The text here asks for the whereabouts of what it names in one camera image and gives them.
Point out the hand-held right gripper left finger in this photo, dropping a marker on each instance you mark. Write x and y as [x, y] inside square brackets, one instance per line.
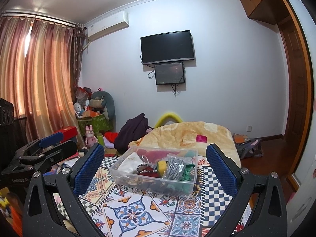
[90, 167]

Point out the black speaker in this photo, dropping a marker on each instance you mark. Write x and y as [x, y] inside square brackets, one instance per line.
[6, 112]

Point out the red fabric item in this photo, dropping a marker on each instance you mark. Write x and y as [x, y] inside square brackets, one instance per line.
[154, 154]

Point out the orange pink curtain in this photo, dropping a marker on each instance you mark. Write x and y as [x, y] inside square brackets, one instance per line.
[37, 79]

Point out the large black wall television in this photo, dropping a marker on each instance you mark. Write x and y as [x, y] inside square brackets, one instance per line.
[167, 45]

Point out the red cloth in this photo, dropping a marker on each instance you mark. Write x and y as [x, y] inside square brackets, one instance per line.
[111, 137]

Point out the small white fan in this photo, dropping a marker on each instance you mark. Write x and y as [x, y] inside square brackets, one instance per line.
[78, 108]

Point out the patterned bedsheet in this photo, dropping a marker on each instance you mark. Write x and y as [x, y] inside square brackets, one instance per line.
[138, 214]

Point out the grey plush toy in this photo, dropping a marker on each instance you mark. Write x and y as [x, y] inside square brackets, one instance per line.
[106, 103]

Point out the grey knitted item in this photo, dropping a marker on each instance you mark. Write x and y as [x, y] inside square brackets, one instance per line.
[174, 169]

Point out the colourful printed book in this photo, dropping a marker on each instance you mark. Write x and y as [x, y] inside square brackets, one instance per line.
[8, 207]

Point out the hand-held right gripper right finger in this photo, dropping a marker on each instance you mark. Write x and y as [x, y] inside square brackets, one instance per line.
[222, 167]

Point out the green storage box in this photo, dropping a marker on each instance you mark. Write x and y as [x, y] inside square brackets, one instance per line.
[98, 124]

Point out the brown wooden door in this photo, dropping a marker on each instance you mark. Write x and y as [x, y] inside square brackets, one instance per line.
[293, 79]

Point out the white air conditioner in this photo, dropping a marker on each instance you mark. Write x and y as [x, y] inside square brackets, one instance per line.
[108, 26]

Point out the teal soft item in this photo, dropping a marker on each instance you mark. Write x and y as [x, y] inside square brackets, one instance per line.
[190, 154]

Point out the clear plastic bin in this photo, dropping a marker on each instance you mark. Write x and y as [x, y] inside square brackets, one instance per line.
[133, 186]

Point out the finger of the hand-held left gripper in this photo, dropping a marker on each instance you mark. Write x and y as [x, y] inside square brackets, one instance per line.
[50, 138]
[59, 150]

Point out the small black wall monitor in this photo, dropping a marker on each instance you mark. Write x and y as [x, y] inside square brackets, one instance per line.
[170, 72]

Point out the green bottle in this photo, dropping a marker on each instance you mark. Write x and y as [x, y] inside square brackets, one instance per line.
[100, 138]

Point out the pink bunny doll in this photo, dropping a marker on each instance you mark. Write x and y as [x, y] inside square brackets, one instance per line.
[90, 137]

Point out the dark purple clothing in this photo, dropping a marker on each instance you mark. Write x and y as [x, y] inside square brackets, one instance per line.
[130, 133]

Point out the brown patterned curtain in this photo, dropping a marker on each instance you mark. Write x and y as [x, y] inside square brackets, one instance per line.
[79, 54]

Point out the yellow blanket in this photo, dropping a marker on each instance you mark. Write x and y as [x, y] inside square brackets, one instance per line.
[172, 134]

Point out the red box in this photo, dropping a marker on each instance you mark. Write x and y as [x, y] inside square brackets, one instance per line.
[66, 132]

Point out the yellow foam tube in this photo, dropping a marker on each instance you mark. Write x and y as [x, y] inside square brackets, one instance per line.
[167, 117]

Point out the red beaded pouch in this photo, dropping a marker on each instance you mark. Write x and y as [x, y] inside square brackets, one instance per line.
[147, 169]

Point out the bag on floor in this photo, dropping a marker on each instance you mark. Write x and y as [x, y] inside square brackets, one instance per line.
[248, 147]

